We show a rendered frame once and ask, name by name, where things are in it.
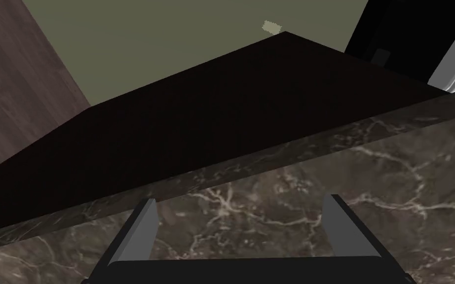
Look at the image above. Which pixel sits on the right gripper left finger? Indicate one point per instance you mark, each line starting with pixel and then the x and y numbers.
pixel 138 236

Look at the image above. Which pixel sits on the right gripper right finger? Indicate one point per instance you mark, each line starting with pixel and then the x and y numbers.
pixel 346 232

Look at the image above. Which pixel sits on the dark brown cupboard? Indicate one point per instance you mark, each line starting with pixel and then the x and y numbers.
pixel 211 118

